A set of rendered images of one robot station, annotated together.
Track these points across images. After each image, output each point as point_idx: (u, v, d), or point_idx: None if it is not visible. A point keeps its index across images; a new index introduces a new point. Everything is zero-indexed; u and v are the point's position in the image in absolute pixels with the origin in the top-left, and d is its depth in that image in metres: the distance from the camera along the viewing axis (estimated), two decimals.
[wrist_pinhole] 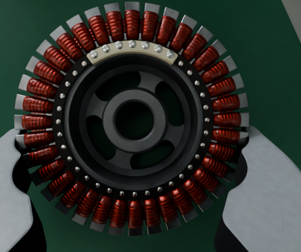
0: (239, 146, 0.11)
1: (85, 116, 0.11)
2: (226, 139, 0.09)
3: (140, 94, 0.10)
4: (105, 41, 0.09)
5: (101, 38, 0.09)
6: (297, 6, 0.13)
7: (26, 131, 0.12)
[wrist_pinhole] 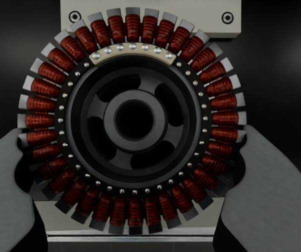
0: (237, 146, 0.11)
1: (86, 117, 0.12)
2: (224, 136, 0.10)
3: (140, 94, 0.10)
4: (106, 43, 0.10)
5: (103, 40, 0.10)
6: None
7: (28, 131, 0.12)
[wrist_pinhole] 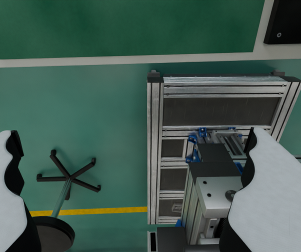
0: (246, 148, 0.11)
1: None
2: None
3: None
4: None
5: None
6: None
7: (17, 133, 0.12)
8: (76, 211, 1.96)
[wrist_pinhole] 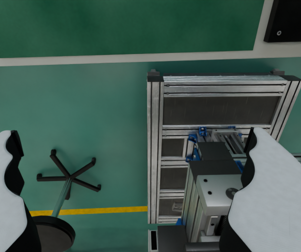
0: (246, 148, 0.11)
1: None
2: None
3: None
4: None
5: None
6: None
7: (17, 133, 0.12)
8: (76, 211, 1.96)
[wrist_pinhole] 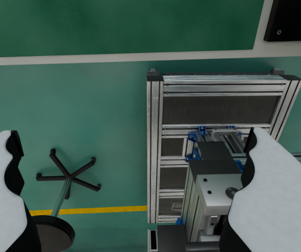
0: (246, 148, 0.11)
1: None
2: None
3: None
4: None
5: None
6: None
7: (17, 133, 0.12)
8: (76, 210, 1.96)
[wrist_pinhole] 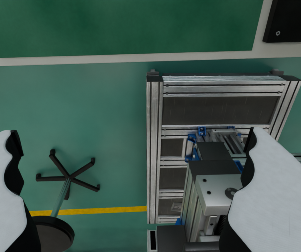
0: (246, 148, 0.11)
1: None
2: None
3: None
4: None
5: None
6: None
7: (17, 133, 0.12)
8: (76, 211, 1.96)
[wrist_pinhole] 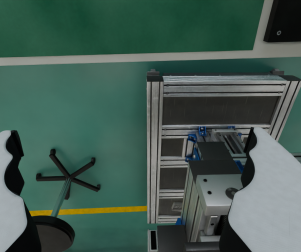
0: (246, 148, 0.11)
1: None
2: None
3: None
4: None
5: None
6: None
7: (17, 133, 0.12)
8: (76, 211, 1.96)
